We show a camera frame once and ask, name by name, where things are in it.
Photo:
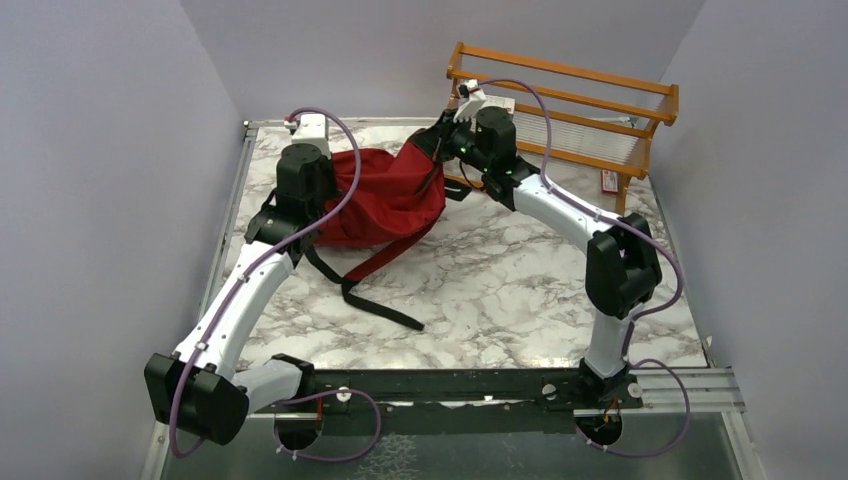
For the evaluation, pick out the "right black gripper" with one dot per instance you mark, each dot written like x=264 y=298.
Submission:
x=438 y=135

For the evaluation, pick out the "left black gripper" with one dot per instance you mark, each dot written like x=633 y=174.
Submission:
x=327 y=165

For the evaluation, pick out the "red student backpack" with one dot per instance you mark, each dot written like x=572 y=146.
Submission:
x=398 y=200

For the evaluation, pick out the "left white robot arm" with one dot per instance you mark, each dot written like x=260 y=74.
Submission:
x=245 y=305

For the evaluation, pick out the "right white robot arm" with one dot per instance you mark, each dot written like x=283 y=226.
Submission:
x=622 y=266

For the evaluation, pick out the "white box on shelf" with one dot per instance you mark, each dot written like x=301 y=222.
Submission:
x=506 y=103

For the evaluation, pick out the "orange wooden shelf rack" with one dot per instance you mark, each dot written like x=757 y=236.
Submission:
x=587 y=117

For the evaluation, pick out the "small red white box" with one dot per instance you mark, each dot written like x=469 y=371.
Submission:
x=609 y=182

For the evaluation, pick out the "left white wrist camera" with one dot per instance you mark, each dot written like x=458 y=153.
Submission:
x=311 y=129

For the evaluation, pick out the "black metal base rail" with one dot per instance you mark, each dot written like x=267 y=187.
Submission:
x=304 y=399

